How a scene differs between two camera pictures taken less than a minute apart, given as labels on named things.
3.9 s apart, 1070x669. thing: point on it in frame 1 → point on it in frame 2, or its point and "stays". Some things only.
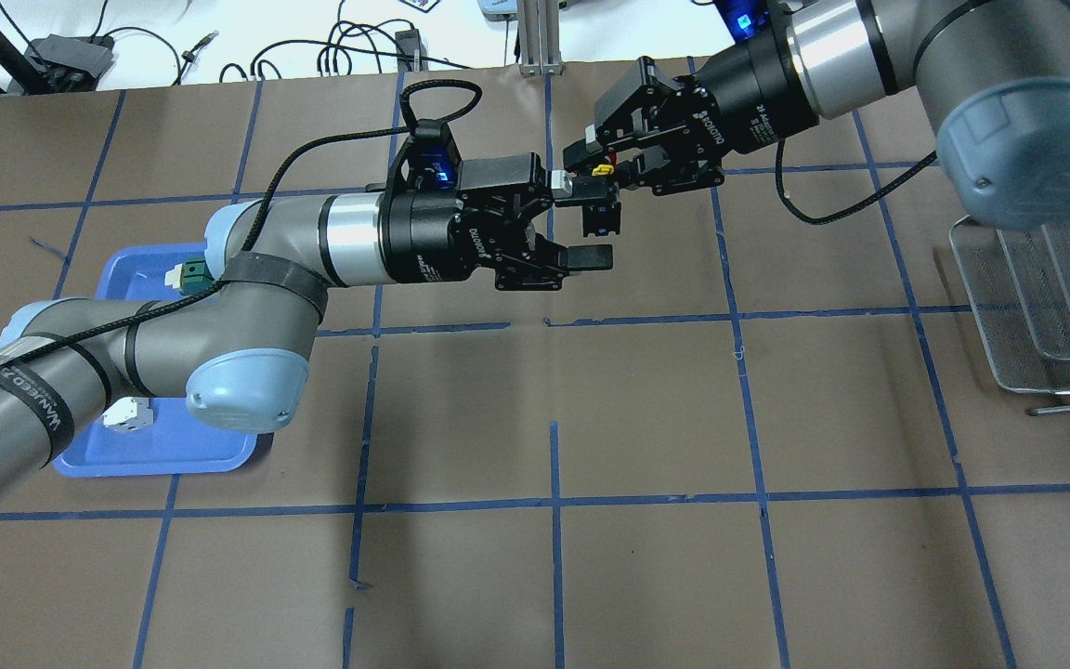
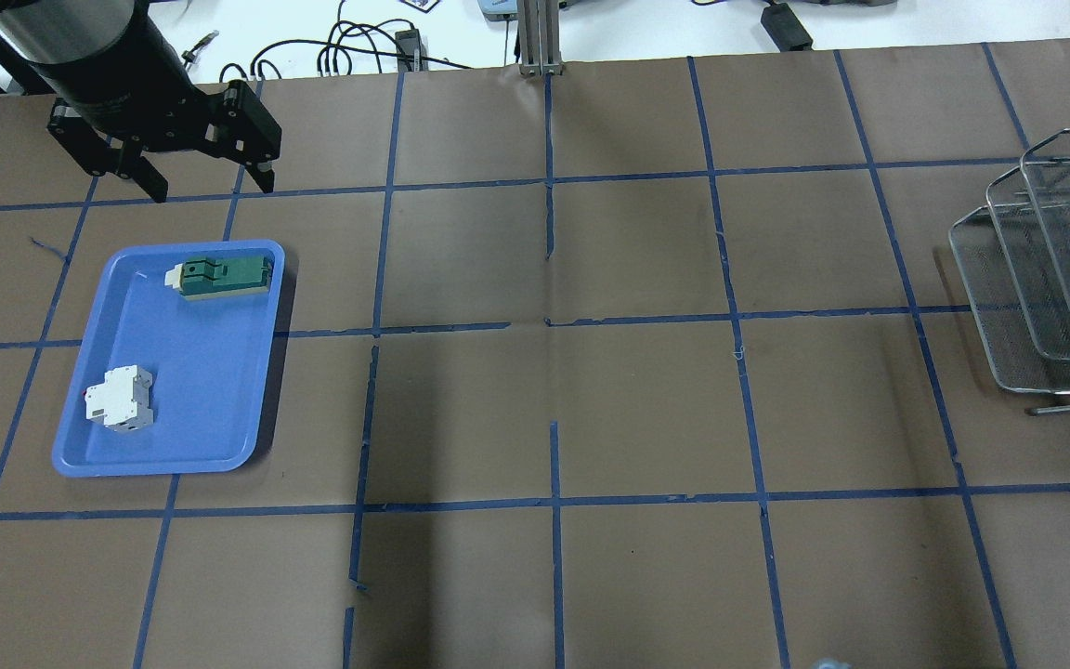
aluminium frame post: (540, 38) stays
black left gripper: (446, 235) → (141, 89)
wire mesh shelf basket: (1051, 306) stays
